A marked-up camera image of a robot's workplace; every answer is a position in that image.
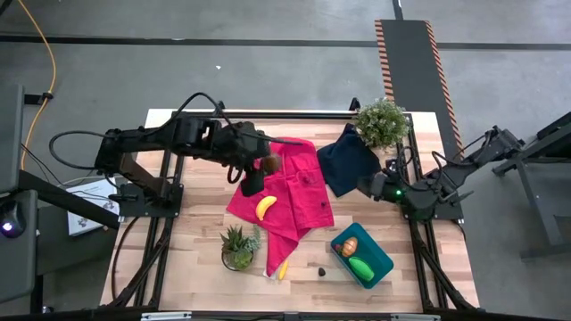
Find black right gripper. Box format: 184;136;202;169
356;171;407;204

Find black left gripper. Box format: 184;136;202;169
220;122;274;198

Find orange toy onion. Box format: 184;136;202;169
335;236;360;259

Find green toy corn cob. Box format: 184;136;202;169
347;256;376;283

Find yellow toy banana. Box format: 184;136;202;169
254;194;278;222

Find navy blue cloth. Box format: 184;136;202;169
316;123;384;199

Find red cloth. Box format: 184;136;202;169
226;136;335;277

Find bushy green potted plant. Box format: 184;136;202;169
354;96;410;151

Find succulent plant in black pot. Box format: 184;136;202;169
219;224;263;272

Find teal plastic tub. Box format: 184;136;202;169
329;221;395;290

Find black mat with striped edges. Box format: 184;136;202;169
374;19;465;157

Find white paper booklet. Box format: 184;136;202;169
66;177;120;237

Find black metal stand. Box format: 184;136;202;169
490;110;571;260

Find black computer mouse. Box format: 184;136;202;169
0;200;27;240

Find dark grey desk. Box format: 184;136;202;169
0;83;39;305

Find black metal table frame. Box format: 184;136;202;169
100;98;481;313

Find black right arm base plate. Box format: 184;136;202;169
399;185;465;220

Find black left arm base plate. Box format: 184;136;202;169
118;183;184;219

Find silver bracket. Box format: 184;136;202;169
141;311;193;321
391;313;441;321

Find yellow cable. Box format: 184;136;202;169
16;0;58;170

